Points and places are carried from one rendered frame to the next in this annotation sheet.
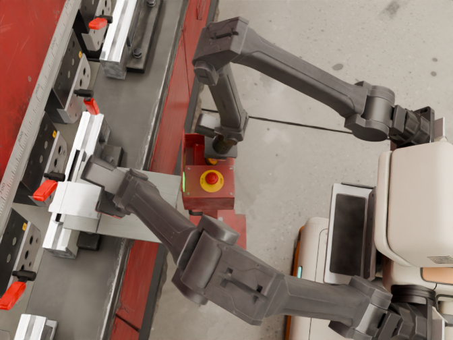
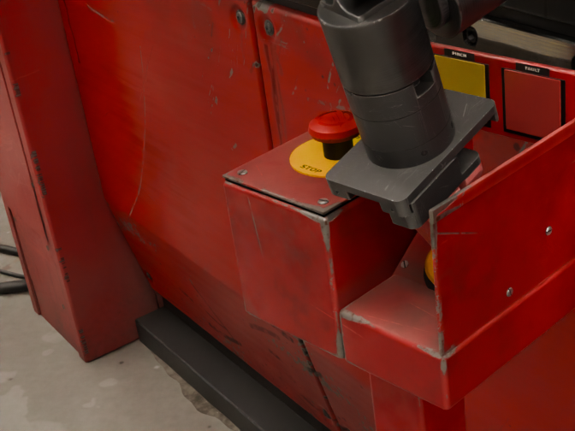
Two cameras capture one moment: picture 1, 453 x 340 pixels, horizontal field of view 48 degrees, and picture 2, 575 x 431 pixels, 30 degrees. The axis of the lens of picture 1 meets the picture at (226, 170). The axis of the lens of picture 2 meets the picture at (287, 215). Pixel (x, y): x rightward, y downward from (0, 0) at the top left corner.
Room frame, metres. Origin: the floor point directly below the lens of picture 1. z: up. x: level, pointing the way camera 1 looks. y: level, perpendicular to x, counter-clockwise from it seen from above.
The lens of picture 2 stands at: (1.10, -0.42, 1.11)
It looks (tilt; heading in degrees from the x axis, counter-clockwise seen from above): 28 degrees down; 142
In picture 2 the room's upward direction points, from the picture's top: 8 degrees counter-clockwise
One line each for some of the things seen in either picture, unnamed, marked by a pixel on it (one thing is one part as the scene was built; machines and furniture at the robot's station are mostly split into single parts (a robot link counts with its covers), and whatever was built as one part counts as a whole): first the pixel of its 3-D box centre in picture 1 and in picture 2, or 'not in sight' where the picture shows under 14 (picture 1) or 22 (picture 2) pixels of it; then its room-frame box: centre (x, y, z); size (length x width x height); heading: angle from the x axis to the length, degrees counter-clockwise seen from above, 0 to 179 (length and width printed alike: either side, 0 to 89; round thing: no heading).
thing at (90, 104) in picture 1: (87, 102); not in sight; (0.58, 0.32, 1.20); 0.04 x 0.02 x 0.10; 83
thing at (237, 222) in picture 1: (218, 232); not in sight; (0.61, 0.02, 0.06); 0.25 x 0.20 x 0.12; 92
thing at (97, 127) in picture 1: (79, 183); not in sight; (0.49, 0.40, 0.92); 0.39 x 0.06 x 0.10; 173
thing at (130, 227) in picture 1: (123, 202); not in sight; (0.42, 0.26, 1.00); 0.26 x 0.18 x 0.01; 83
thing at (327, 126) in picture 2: (212, 179); (337, 139); (0.57, 0.04, 0.79); 0.04 x 0.04 x 0.04
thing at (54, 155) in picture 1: (28, 159); not in sight; (0.41, 0.40, 1.26); 0.15 x 0.09 x 0.17; 173
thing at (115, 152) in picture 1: (101, 195); not in sight; (0.47, 0.34, 0.89); 0.30 x 0.05 x 0.03; 173
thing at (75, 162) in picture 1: (69, 185); not in sight; (0.46, 0.40, 0.99); 0.20 x 0.03 x 0.03; 173
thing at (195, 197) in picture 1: (208, 170); (400, 203); (0.61, 0.05, 0.75); 0.20 x 0.16 x 0.18; 2
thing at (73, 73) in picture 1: (56, 77); not in sight; (0.61, 0.38, 1.26); 0.15 x 0.09 x 0.17; 173
